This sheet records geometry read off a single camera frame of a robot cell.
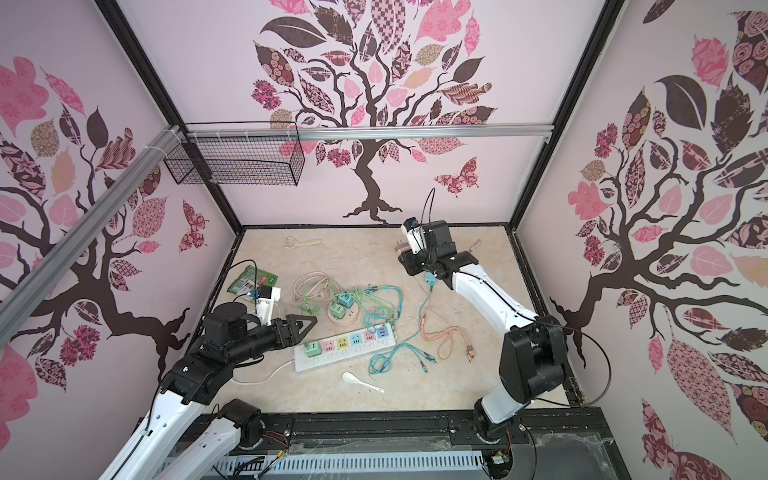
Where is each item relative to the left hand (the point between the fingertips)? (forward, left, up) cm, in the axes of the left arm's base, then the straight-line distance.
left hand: (311, 328), depth 71 cm
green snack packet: (+27, +32, -21) cm, 47 cm away
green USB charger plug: (+12, -3, -14) cm, 19 cm away
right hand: (+24, -24, 0) cm, 35 cm away
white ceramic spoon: (-6, -9, -19) cm, 22 cm away
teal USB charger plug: (+15, -6, -13) cm, 21 cm away
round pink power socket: (+12, -7, -18) cm, 23 cm away
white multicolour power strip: (+2, -7, -17) cm, 19 cm away
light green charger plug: (0, +3, -14) cm, 14 cm away
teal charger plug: (+28, -34, -19) cm, 47 cm away
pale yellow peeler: (+44, +20, -20) cm, 53 cm away
